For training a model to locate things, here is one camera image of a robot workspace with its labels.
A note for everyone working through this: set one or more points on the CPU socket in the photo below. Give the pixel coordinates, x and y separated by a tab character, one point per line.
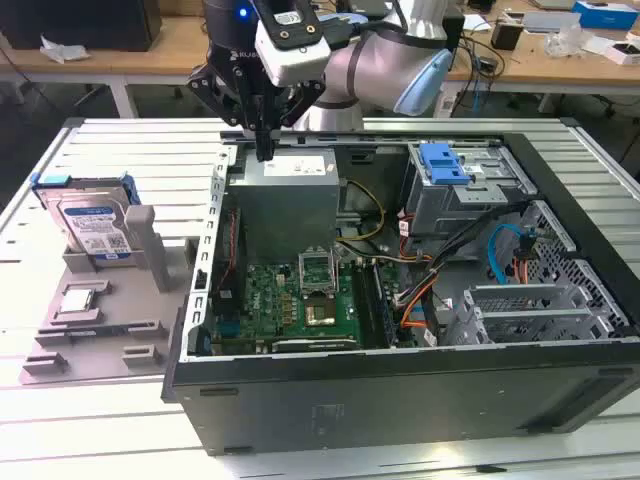
320	314

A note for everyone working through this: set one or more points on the grey flat box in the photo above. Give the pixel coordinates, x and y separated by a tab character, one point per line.
550	22

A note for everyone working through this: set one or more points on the grey parts rack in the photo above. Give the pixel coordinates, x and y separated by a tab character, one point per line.
115	305

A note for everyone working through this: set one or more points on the blue plastic latch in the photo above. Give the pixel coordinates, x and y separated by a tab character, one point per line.
440	167

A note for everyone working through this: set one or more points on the grey power supply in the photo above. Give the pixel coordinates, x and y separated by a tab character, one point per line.
285	210

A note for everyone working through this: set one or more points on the wooden desk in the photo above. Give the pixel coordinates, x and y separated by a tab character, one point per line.
550	70
150	50

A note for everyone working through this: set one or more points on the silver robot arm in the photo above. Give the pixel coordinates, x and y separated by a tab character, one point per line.
380	55

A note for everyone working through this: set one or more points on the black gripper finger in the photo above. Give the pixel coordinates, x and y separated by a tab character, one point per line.
305	100
215	90

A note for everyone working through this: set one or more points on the hard disk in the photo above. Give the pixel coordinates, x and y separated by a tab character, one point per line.
95	220

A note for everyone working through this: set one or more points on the crumpled white paper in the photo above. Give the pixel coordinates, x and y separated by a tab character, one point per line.
62	50

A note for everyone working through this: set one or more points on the black computer tower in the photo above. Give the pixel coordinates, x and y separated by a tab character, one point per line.
456	30

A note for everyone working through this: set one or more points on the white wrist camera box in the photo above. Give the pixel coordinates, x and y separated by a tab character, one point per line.
300	55

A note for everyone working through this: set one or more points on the silver CPU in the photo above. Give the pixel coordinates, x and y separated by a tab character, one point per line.
76	301

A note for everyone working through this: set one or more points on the clear plastic bag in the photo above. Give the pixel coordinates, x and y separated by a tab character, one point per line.
565	42

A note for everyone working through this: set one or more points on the black RAM slot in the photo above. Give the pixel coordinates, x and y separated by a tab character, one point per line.
365	305
385	310

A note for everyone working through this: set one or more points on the blue cardboard box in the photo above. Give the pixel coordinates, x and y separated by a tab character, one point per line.
607	15

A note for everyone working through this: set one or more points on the silver optical drive cage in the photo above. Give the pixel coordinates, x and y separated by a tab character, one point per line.
440	210

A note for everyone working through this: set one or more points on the silver perforated disk bay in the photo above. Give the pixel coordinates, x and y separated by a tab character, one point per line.
530	316
515	292

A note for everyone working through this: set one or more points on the black expansion card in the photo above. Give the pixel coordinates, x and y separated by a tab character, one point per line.
315	345

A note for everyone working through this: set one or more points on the green motherboard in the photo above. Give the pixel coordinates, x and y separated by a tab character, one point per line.
272	300

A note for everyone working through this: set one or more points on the black case fan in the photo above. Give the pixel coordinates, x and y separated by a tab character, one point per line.
227	300

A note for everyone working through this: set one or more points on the black PC case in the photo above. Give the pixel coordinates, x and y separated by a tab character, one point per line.
400	400

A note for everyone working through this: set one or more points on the large black box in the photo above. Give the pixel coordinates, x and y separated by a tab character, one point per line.
75	25

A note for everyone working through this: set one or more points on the white open box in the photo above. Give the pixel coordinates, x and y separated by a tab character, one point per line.
615	56

